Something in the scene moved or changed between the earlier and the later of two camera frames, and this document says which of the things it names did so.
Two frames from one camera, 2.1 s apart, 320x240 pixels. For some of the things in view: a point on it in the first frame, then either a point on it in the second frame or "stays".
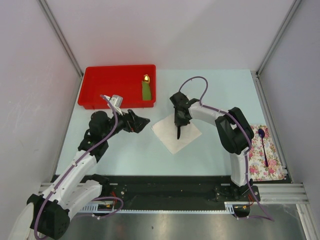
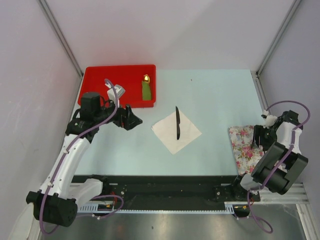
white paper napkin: (167, 131) stays
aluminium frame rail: (280, 193) stays
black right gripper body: (178, 119) to (267, 137)
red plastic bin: (124, 80) stays
